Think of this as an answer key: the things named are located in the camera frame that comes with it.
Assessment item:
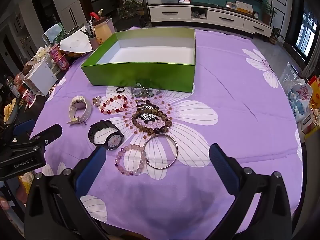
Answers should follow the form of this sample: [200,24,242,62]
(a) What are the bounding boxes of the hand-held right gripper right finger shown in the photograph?
[209,143,293,240]

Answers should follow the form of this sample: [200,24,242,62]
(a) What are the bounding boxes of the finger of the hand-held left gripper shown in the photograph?
[13,119,36,137]
[30,124,63,147]

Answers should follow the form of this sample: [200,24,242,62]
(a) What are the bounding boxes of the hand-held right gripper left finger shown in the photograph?
[24,145,108,240]

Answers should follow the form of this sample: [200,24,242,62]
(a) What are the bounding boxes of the pink bead bracelet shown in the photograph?
[114,144,147,176]

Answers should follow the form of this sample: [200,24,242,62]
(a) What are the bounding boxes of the white wristwatch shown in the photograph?
[66,95,92,125]

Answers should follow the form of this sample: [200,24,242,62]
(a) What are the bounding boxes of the silver bangle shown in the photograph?
[144,134,178,169]

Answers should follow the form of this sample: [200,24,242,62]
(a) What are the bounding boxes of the brown bead bracelet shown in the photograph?
[131,100,173,135]

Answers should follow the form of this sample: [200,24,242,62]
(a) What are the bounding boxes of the green cardboard box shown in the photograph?
[80,28,196,93]

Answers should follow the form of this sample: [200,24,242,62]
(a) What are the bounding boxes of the plate of food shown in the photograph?
[3,99,20,125]

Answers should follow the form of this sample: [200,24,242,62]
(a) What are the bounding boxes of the black wristwatch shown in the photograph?
[88,120,123,151]

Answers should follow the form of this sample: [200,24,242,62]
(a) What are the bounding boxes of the dark glass bottle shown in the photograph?
[4,75,20,98]

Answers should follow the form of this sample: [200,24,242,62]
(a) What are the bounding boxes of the white square box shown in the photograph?
[24,60,58,96]

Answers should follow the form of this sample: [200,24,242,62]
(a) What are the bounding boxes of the purple floral cloth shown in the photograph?
[30,26,304,230]

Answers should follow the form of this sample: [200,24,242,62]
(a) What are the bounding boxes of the pink yogurt cup pack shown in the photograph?
[50,45,70,70]

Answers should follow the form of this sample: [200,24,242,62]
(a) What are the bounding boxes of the white paper sheet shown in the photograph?
[59,26,97,53]

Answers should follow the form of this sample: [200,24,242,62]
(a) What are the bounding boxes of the blue green towel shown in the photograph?
[42,24,64,43]

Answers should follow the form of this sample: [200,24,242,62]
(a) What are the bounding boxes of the pencil cup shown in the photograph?
[89,36,100,50]

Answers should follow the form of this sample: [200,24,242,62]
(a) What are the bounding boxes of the printed plastic bag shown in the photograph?
[286,79,313,123]

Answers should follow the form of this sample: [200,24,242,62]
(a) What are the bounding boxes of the yellow packaging boxes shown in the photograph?
[301,75,320,140]

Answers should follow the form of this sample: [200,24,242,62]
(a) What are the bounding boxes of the beige jar with brown lid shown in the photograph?
[92,20,112,45]

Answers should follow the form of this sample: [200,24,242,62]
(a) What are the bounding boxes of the lavender plastic bin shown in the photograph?
[105,17,117,35]

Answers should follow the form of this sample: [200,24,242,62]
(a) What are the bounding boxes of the small potted plant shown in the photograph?
[269,26,285,45]

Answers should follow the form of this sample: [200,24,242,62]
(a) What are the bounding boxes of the large potted plant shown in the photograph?
[117,0,147,29]

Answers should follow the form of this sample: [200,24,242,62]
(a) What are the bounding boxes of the potted plant in brown pot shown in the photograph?
[261,1,277,25]

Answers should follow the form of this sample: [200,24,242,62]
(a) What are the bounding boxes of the desk calendar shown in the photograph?
[235,1,253,14]

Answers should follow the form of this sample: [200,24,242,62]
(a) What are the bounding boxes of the white tv cabinet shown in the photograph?
[147,4,273,38]

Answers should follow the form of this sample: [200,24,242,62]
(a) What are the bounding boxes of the red bead bracelet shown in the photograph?
[100,94,128,115]

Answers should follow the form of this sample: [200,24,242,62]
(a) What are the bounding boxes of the silver chain with green beads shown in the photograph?
[130,82,162,98]

